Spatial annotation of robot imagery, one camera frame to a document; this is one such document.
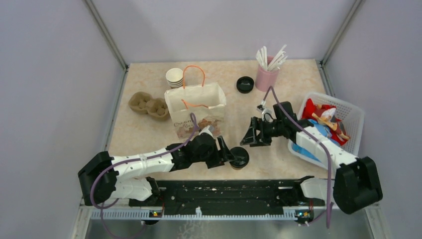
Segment black plastic cup lid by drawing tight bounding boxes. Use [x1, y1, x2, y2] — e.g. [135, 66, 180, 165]
[230, 147, 249, 166]

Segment blue cartoon packet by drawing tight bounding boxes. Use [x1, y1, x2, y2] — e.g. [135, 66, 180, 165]
[291, 119, 338, 162]

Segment white wrapped straws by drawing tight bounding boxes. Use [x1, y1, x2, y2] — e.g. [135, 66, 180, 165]
[255, 44, 288, 72]

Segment spare black cup lid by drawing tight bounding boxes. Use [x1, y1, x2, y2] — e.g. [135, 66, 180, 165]
[236, 76, 254, 94]

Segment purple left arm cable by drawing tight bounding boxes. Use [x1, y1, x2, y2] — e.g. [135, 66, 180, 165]
[90, 113, 201, 239]

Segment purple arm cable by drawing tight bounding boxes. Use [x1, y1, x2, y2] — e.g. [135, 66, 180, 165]
[90, 113, 201, 239]
[262, 86, 333, 230]

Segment red snack packet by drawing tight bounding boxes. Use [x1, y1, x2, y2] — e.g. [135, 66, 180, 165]
[302, 99, 350, 146]

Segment white plastic basket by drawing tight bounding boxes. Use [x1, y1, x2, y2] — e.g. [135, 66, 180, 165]
[297, 92, 365, 155]

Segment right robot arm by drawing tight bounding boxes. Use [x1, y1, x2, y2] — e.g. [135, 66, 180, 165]
[240, 102, 383, 214]

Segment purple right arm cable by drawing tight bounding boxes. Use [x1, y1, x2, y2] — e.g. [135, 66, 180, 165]
[262, 86, 333, 230]

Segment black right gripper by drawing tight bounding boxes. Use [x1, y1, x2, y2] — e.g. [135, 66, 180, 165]
[240, 117, 284, 147]

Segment pink straw holder cup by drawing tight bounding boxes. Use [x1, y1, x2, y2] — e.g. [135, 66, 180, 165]
[255, 64, 280, 92]

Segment cream paper gift bag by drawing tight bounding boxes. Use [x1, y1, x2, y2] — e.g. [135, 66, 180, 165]
[164, 65, 227, 139]

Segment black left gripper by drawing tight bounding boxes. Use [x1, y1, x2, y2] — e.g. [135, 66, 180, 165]
[193, 135, 236, 169]

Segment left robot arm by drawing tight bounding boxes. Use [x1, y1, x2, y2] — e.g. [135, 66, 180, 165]
[78, 129, 235, 209]

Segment stack of paper cups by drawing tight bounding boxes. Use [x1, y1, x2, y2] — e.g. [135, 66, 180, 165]
[165, 68, 183, 88]

